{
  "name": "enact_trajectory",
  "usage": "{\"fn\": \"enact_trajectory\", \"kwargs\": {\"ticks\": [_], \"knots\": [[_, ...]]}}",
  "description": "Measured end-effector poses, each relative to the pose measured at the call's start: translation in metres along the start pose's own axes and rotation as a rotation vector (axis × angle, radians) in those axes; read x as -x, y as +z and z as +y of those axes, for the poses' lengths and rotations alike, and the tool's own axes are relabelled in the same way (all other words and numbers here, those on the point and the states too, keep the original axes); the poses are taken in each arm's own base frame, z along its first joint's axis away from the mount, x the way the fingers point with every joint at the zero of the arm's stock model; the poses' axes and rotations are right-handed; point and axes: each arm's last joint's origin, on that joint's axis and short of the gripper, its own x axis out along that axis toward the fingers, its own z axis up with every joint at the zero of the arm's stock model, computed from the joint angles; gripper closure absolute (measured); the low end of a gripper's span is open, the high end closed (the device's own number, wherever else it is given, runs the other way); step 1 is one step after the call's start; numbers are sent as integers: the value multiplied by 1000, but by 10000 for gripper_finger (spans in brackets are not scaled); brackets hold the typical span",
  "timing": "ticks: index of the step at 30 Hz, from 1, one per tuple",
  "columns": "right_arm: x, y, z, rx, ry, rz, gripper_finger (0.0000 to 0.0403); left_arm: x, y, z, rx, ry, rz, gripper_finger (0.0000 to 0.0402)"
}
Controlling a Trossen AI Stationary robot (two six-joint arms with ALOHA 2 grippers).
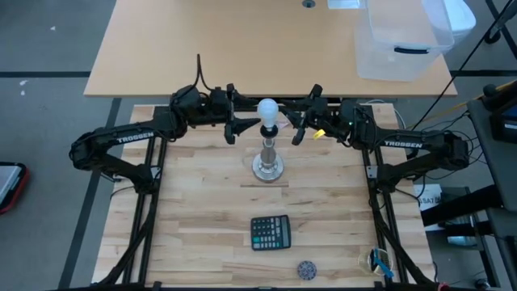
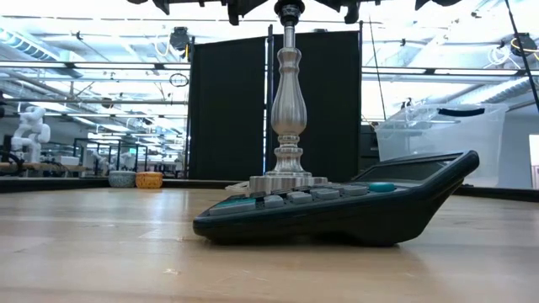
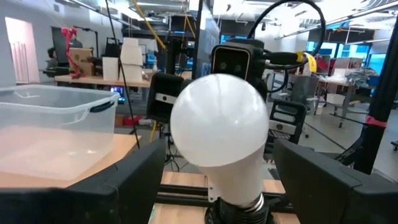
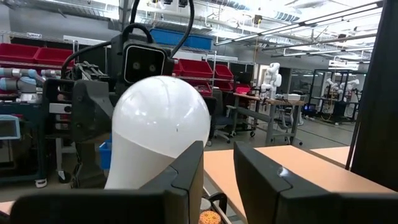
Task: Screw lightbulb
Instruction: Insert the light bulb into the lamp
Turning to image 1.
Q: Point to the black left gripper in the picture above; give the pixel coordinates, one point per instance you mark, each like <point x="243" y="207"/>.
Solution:
<point x="220" y="107"/>

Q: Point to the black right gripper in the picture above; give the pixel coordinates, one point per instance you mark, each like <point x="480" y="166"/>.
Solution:
<point x="315" y="111"/>

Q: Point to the white lightbulb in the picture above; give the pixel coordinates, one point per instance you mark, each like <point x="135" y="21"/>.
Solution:
<point x="267" y="111"/>

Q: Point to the silver table lamp base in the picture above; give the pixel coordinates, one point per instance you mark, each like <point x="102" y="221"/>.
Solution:
<point x="267" y="167"/>

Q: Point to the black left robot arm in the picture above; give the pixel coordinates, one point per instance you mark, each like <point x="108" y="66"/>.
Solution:
<point x="121" y="139"/>

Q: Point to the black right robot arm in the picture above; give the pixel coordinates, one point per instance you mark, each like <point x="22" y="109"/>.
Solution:
<point x="404" y="143"/>

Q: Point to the tan wooden desk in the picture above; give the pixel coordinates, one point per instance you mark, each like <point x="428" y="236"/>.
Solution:
<point x="202" y="40"/>

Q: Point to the grey desk grommet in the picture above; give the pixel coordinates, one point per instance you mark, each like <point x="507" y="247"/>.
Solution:
<point x="309" y="3"/>

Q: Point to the white label strip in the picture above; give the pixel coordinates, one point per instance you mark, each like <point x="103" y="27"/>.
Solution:
<point x="343" y="4"/>

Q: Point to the black desk calculator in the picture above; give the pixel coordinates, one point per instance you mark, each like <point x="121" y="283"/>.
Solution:
<point x="270" y="232"/>

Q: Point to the clear plastic storage bin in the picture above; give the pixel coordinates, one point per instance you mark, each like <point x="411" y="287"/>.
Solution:
<point x="404" y="40"/>

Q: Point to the blue patterned round dish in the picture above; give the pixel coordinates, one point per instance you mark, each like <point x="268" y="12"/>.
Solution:
<point x="307" y="270"/>

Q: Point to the white printed box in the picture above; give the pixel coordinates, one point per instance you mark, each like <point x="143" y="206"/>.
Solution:
<point x="429" y="200"/>

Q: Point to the clear glass cup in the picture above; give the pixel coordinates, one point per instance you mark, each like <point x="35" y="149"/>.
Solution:
<point x="365" y="262"/>

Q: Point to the blue brush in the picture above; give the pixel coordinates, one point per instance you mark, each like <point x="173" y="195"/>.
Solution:
<point x="381" y="262"/>

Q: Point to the grey side table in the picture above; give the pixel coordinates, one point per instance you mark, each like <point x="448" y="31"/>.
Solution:
<point x="493" y="161"/>

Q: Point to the red-edged black case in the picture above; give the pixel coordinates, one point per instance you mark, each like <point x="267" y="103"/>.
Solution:
<point x="10" y="186"/>

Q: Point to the white metal bracket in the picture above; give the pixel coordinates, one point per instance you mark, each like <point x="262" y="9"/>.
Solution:
<point x="371" y="171"/>
<point x="156" y="174"/>

